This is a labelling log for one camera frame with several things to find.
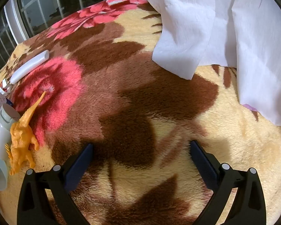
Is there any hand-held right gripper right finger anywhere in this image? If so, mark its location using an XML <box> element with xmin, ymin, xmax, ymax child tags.
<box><xmin>190</xmin><ymin>140</ymin><xmax>267</xmax><ymax>225</ymax></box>

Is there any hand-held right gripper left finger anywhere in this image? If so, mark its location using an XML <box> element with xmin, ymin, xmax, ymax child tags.
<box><xmin>17</xmin><ymin>143</ymin><xmax>94</xmax><ymax>225</ymax></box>

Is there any orange toy dinosaur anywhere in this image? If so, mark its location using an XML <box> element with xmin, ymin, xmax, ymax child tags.
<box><xmin>5</xmin><ymin>91</ymin><xmax>47</xmax><ymax>176</ymax></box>

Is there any grey plastic pipe fitting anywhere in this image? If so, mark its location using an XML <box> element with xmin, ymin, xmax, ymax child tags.
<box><xmin>0</xmin><ymin>104</ymin><xmax>21</xmax><ymax>191</ymax></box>

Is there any floral fleece blanket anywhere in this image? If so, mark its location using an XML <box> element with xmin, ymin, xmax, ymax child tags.
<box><xmin>0</xmin><ymin>0</ymin><xmax>281</xmax><ymax>225</ymax></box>

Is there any white plastic tube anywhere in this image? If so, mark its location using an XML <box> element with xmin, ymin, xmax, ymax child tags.
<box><xmin>10</xmin><ymin>50</ymin><xmax>49</xmax><ymax>84</ymax></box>

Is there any white cloth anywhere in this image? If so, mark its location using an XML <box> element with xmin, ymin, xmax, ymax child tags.
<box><xmin>140</xmin><ymin>0</ymin><xmax>281</xmax><ymax>127</ymax></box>

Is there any metal window railing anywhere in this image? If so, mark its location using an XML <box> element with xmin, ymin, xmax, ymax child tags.
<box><xmin>0</xmin><ymin>0</ymin><xmax>144</xmax><ymax>73</ymax></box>

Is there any white window frame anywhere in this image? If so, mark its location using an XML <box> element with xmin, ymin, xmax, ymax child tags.
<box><xmin>4</xmin><ymin>0</ymin><xmax>31</xmax><ymax>45</ymax></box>

